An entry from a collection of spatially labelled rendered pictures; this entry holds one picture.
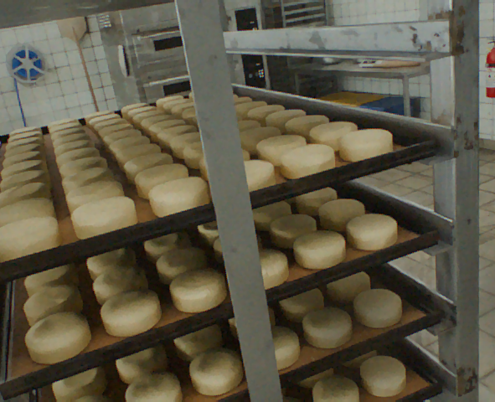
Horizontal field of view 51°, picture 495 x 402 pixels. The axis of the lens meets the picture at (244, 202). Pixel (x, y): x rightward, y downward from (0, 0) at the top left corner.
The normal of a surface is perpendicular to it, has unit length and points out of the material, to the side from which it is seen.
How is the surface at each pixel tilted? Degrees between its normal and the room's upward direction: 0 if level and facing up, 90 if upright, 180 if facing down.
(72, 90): 90
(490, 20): 90
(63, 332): 0
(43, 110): 90
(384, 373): 0
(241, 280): 90
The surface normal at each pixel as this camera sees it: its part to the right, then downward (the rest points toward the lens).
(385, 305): -0.15, -0.93
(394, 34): -0.92, 0.26
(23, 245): 0.32, 0.29
